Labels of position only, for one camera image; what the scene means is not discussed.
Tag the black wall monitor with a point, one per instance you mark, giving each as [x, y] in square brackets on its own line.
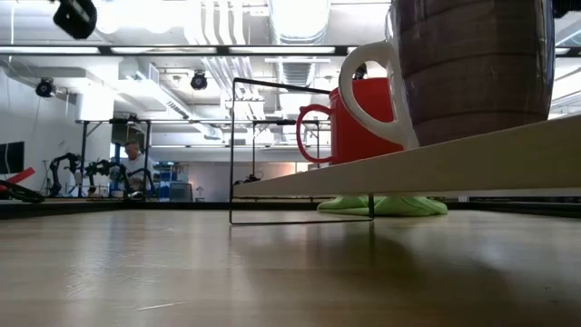
[12, 158]

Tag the grey box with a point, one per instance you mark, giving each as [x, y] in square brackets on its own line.
[180, 191]

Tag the black aluminium table frame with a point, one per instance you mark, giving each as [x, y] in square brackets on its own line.
[136, 208]

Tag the red mug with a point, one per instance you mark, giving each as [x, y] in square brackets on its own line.
[358, 127]

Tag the black background table frame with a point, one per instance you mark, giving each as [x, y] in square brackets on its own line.
[83, 154]
[253, 150]

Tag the green cloth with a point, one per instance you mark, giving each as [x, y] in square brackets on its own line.
[408, 206]

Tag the person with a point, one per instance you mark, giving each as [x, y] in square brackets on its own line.
[135, 165]

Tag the light wooden board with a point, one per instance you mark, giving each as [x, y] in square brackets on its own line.
[454, 163]

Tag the red flat bar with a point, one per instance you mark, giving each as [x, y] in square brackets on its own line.
[20, 176]

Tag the round white ceiling duct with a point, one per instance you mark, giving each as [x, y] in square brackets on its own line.
[299, 20]

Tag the dark brown ribbed cup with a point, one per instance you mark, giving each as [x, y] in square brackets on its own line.
[476, 68]

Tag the blue storage bins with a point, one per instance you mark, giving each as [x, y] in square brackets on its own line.
[165, 179]

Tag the black background robot arm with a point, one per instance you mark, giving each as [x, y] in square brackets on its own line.
[102, 168]
[247, 180]
[56, 170]

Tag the black overhead crossbar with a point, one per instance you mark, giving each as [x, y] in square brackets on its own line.
[222, 50]

